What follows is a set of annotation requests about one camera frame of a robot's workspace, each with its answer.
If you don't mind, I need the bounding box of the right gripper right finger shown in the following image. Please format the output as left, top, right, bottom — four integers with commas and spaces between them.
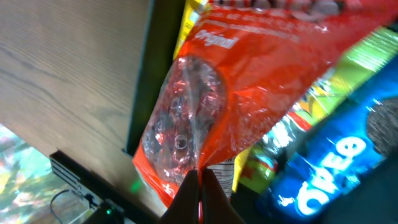
201, 169, 246, 224

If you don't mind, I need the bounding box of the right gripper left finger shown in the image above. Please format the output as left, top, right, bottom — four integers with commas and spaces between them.
158, 170, 200, 224

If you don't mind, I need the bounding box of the yellow Hacks candy bag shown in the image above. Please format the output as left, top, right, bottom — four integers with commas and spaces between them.
174, 0, 251, 198

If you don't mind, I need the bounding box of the blue Oreo cookie pack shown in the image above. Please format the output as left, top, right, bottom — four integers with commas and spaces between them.
256, 59, 397, 223

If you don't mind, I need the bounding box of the red Hacks candy bag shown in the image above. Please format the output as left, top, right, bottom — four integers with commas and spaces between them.
133, 0, 397, 206

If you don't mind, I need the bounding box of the Haribo gummy bag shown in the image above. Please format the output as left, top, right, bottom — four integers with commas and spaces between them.
232, 27, 397, 193

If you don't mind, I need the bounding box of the dark green open box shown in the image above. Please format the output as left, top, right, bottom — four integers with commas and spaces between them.
123, 0, 185, 157

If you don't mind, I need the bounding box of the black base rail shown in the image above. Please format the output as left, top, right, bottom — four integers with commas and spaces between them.
49, 151, 159, 224

